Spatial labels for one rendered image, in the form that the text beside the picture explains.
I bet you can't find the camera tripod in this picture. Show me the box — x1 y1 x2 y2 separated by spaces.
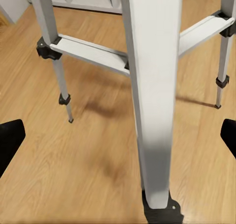
31 0 236 224

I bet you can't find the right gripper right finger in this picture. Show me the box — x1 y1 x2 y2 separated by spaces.
220 119 236 158

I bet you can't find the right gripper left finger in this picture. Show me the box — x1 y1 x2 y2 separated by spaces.
0 119 26 177

